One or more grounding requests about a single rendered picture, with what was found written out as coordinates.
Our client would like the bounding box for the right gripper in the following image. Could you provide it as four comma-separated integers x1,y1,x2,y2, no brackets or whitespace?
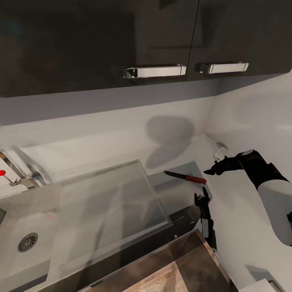
204,156,233,176

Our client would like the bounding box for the parer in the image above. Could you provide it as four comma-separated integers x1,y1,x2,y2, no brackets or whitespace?
165,171,206,184

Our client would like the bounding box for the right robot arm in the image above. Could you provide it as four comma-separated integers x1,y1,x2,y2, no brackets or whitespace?
204,147,292,247

